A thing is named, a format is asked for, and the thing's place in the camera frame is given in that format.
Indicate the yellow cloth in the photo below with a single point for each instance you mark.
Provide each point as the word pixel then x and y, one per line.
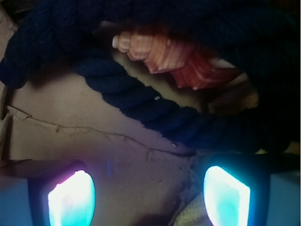
pixel 194 214

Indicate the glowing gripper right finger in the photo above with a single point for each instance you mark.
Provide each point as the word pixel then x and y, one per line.
pixel 236 189

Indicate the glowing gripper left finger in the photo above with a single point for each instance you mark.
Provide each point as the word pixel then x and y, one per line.
pixel 62 193

